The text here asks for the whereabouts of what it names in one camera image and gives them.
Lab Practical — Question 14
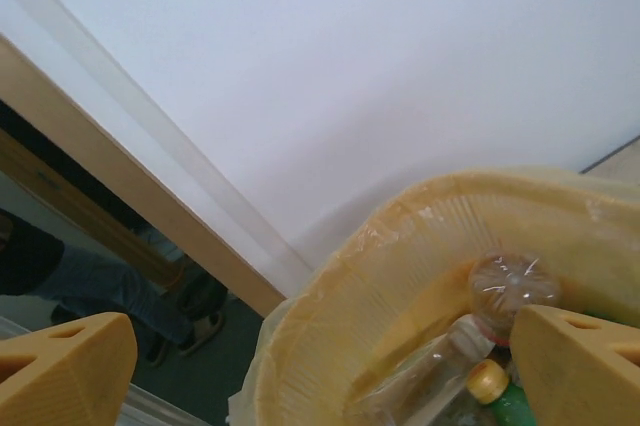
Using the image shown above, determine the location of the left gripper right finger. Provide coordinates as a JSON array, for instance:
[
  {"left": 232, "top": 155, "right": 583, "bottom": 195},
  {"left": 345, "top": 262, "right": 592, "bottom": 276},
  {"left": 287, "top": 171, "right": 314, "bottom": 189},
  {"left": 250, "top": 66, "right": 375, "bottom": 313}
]
[{"left": 509, "top": 304, "right": 640, "bottom": 426}]

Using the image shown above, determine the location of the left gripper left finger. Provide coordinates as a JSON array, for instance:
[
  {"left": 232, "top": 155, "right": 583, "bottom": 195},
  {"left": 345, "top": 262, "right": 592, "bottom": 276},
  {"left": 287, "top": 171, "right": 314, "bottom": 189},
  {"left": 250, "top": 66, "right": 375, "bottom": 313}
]
[{"left": 0, "top": 311, "right": 139, "bottom": 426}]

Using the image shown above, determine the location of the green soda bottle yellow cap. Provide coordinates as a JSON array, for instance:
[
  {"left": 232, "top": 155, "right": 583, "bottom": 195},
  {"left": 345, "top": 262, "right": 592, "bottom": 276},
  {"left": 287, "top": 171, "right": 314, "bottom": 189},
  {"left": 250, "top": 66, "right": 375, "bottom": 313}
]
[{"left": 467, "top": 359, "right": 536, "bottom": 426}]

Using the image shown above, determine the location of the clear bottle green label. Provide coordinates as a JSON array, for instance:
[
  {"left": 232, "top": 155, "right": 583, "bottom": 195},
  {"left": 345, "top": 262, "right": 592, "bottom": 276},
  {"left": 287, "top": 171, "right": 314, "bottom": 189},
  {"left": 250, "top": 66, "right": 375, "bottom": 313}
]
[{"left": 349, "top": 315, "right": 501, "bottom": 426}]

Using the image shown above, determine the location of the yellow translucent bin liner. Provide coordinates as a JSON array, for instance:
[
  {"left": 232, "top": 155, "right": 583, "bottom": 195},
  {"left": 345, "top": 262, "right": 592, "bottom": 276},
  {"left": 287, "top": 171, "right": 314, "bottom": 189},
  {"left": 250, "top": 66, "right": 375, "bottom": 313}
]
[{"left": 227, "top": 165, "right": 640, "bottom": 426}]

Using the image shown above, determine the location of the person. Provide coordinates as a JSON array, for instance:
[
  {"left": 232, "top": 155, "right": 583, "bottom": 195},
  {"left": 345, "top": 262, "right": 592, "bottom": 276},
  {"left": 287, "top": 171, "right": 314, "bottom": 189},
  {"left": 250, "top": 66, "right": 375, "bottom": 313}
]
[{"left": 0, "top": 210, "right": 229, "bottom": 367}]

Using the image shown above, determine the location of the wooden door frame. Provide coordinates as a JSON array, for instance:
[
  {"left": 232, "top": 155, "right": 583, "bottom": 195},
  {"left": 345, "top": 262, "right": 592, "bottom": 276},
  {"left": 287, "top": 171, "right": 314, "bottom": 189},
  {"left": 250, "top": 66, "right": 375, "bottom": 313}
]
[{"left": 0, "top": 33, "right": 289, "bottom": 320}]

